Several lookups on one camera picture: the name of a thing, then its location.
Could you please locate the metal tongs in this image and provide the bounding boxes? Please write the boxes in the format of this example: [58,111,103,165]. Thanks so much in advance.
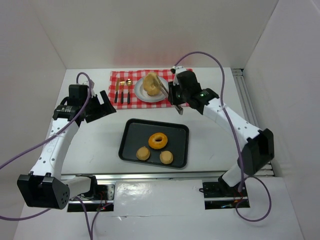
[153,75,184,115]

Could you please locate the plain beige bagel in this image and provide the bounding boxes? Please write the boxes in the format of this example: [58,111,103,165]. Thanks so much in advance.
[142,72,161,96]

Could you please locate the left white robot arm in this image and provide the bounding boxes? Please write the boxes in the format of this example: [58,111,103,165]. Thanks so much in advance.
[17,84,116,209]

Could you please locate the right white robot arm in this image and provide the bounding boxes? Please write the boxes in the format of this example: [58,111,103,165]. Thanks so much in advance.
[168,67,275,188]

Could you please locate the red checkered cloth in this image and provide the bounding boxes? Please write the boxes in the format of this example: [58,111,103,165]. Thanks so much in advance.
[108,69,174,110]

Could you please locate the black baking tray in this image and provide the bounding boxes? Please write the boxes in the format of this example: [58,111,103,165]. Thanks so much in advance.
[118,118,190,169]

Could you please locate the white paper plate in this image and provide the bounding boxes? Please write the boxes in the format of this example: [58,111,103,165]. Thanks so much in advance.
[133,77,167,103]

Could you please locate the orange glazed donut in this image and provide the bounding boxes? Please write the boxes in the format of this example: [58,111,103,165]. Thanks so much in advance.
[148,132,168,150]

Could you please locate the small round bun left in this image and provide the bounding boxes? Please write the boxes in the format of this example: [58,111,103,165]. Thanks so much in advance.
[136,146,151,161]

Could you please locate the small round bun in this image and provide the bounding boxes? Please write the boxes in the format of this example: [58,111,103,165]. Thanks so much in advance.
[136,146,151,161]
[159,150,174,165]

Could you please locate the small round bun right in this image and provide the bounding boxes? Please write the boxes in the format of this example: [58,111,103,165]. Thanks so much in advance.
[159,150,174,165]

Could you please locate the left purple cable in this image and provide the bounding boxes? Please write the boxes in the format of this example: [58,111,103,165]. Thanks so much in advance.
[0,72,113,240]

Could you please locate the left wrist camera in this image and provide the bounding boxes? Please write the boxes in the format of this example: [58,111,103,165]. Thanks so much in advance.
[82,79,96,98]

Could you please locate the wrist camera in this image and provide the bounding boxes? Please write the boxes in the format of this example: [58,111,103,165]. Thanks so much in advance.
[82,79,96,98]
[170,66,187,85]

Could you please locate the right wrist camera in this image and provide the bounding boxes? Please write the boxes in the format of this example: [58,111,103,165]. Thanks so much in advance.
[170,66,187,85]

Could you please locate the gold knife black handle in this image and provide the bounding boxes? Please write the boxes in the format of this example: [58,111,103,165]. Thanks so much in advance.
[114,78,120,103]

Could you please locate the gold fork black handle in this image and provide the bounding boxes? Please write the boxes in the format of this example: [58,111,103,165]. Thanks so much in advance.
[120,78,126,104]

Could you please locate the gold spoon black handle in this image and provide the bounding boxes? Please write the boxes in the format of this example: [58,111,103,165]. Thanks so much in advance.
[125,78,133,105]

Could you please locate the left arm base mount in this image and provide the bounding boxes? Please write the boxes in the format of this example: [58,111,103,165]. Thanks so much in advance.
[64,174,115,213]

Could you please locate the aluminium rail front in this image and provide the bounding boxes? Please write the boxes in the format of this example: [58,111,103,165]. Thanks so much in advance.
[61,170,227,181]

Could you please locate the aluminium rail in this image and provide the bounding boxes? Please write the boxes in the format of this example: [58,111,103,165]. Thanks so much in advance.
[61,170,227,181]
[231,68,275,177]

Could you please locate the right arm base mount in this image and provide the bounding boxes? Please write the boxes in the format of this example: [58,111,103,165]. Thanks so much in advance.
[199,177,250,210]

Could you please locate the aluminium rail right side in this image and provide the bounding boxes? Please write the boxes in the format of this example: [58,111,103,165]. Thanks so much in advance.
[231,68,275,177]

